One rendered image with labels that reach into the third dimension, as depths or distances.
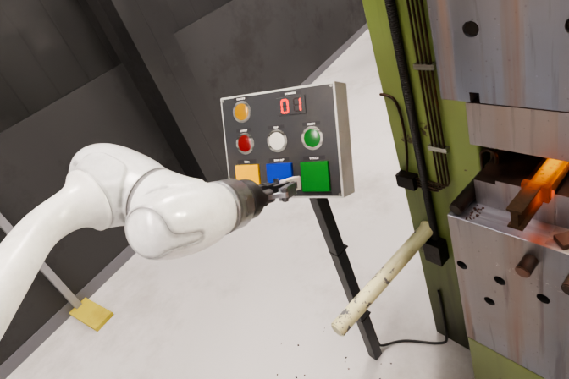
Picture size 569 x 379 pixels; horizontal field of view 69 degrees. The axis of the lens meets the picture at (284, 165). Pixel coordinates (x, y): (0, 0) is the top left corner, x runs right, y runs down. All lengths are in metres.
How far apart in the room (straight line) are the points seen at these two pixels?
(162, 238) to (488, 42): 0.59
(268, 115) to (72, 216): 0.58
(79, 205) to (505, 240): 0.77
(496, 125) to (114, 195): 0.66
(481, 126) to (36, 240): 0.75
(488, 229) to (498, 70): 0.32
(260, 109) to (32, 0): 1.89
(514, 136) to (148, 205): 0.63
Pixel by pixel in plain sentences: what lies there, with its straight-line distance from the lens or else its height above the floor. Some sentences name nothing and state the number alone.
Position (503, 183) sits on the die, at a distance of 0.92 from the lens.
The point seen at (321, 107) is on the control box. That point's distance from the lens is 1.00.
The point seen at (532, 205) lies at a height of 0.99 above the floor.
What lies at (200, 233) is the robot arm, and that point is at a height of 1.24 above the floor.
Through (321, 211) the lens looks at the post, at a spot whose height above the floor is 0.79.
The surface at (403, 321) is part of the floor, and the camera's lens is 1.92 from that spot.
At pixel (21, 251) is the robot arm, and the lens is 0.60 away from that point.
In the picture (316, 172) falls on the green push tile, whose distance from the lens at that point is 1.01.
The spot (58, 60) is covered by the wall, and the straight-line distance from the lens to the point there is 2.75.
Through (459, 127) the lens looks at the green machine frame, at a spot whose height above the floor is 1.01.
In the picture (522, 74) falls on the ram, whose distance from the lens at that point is 0.78.
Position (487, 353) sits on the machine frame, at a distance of 1.31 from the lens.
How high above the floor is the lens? 1.56
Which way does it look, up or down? 30 degrees down
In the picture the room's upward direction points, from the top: 22 degrees counter-clockwise
